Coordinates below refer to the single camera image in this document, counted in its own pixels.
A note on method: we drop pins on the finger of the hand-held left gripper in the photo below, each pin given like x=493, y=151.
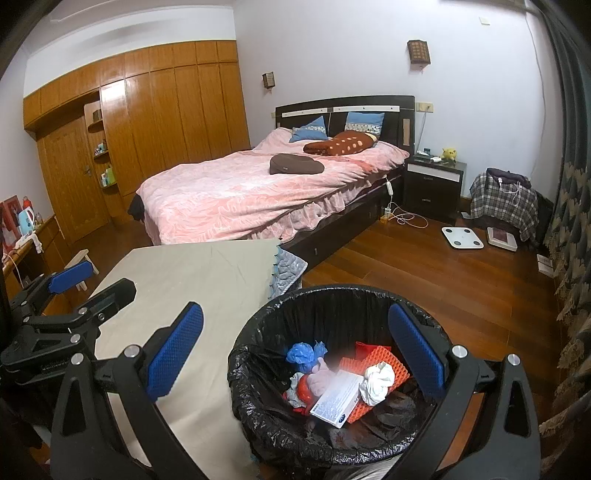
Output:
x=111, y=293
x=69, y=277

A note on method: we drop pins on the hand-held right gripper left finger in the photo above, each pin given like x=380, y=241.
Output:
x=178, y=350

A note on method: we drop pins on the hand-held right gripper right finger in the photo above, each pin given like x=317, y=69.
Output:
x=418, y=346

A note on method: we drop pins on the orange foam mesh sheet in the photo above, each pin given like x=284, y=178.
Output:
x=388, y=362

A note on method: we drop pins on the white tissue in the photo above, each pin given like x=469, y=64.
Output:
x=376, y=381

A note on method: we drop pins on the black bag lined trash bin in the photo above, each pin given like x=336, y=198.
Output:
x=332, y=318

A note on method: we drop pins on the white printed carton box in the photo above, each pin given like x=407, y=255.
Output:
x=334, y=397

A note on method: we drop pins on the pink cloth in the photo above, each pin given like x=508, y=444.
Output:
x=321, y=378

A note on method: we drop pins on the blue plastic bag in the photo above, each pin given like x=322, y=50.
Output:
x=300, y=353

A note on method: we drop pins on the red plastic bag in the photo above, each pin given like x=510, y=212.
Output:
x=304, y=394

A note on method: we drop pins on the small wooden stool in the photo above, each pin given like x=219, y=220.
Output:
x=73, y=256

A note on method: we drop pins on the wooden side desk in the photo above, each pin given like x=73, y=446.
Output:
x=46, y=240

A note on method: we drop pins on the light blue kettle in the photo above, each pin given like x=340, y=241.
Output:
x=25, y=221

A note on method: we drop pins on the black cloth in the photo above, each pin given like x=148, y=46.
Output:
x=136, y=207

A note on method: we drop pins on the white bathroom scale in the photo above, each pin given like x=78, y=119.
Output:
x=461, y=237

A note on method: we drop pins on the small shelf items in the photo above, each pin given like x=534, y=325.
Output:
x=100, y=148

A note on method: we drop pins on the blue quilted cloth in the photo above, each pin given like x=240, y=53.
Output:
x=288, y=272

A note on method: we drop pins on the floor power strip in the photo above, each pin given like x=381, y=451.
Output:
x=387, y=213

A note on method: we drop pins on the white floor box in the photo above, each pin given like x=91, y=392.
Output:
x=545, y=265

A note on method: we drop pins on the bed with pink blanket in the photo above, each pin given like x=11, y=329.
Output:
x=231, y=194

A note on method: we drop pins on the dark nightstand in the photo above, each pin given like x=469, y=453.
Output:
x=431, y=189

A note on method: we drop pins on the plaid cloth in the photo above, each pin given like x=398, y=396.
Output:
x=503, y=205

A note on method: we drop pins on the wooden wardrobe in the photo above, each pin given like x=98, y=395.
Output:
x=161, y=115

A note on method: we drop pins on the yellow plush toy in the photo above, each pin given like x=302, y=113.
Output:
x=448, y=153

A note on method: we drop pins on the patterned curtain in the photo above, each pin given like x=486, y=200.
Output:
x=572, y=207

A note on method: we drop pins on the brown polka dot pillow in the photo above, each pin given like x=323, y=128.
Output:
x=341, y=144

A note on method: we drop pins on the dark brown cushion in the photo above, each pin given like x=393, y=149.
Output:
x=295, y=165

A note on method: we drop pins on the blue patterned pillow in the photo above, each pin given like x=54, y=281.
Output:
x=364, y=121
x=309, y=131

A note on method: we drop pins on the red picture frame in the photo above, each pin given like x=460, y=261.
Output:
x=9, y=217

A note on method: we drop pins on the wall socket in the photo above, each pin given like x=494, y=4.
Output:
x=425, y=107

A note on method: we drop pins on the dark wooden bed frame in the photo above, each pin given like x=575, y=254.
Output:
x=369, y=104

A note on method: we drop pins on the small wall lamp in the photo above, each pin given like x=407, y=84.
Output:
x=268, y=79

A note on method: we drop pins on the large lattice wall lamp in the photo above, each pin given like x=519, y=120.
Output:
x=419, y=51

